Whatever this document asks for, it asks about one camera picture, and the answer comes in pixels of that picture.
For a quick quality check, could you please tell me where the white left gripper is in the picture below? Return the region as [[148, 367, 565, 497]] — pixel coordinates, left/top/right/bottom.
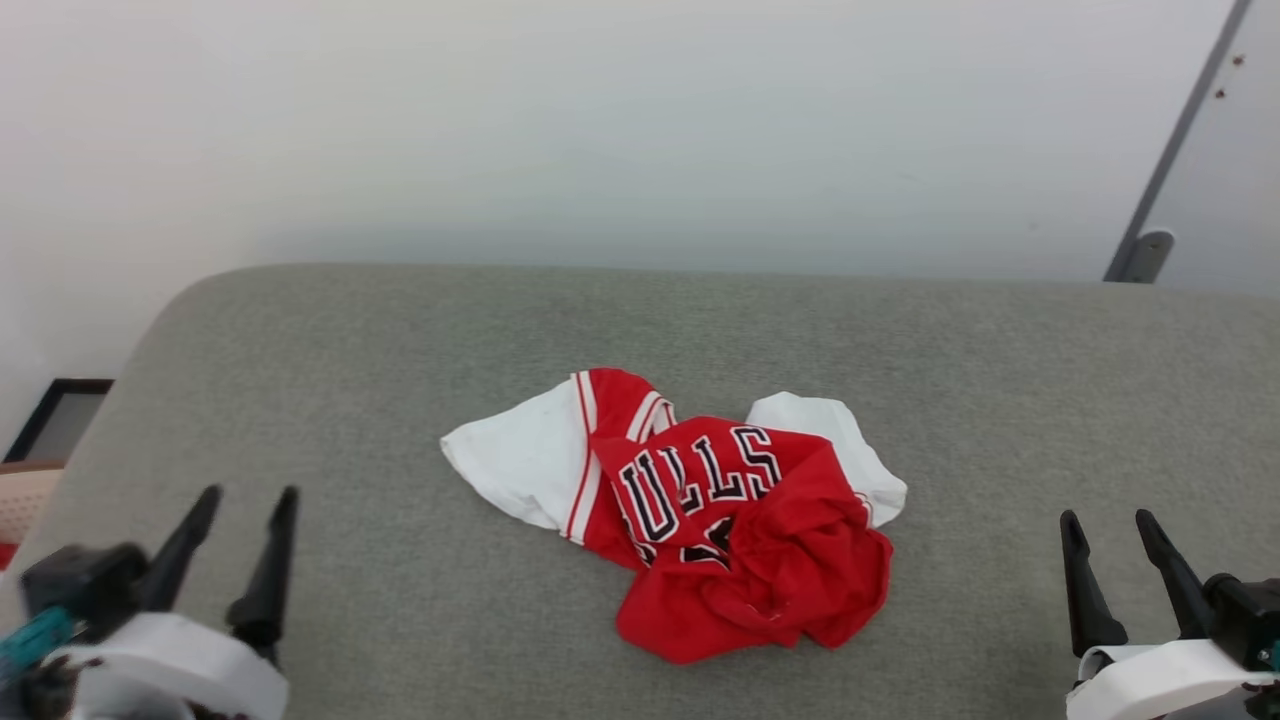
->
[[40, 485, 301, 720]]

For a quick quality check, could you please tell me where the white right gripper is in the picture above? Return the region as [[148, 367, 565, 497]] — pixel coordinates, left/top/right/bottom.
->
[[1058, 509, 1280, 720]]

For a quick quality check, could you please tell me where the red white Bulls jersey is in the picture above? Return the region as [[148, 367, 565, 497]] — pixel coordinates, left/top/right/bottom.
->
[[440, 367, 909, 666]]

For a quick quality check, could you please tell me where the pale pink laundry basket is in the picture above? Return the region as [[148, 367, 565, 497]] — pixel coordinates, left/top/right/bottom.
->
[[0, 462, 67, 547]]

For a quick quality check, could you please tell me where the black framed panel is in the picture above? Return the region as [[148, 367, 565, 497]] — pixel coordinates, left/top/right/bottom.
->
[[3, 378, 115, 465]]

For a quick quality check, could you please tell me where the grey slanted metal strip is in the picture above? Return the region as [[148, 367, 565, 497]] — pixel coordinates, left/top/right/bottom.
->
[[1103, 0, 1254, 283]]

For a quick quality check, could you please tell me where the grey metal bracket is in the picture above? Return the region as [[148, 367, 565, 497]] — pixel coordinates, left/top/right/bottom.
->
[[1123, 230, 1177, 285]]

